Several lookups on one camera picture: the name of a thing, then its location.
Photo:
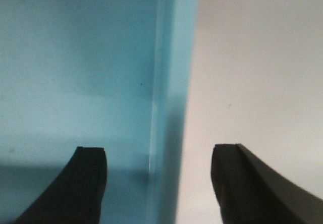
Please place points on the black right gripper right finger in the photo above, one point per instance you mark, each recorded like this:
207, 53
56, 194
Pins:
250, 191

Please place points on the light blue plastic box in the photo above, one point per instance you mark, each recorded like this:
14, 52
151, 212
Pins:
95, 73

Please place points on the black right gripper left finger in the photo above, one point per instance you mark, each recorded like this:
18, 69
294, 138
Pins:
75, 195

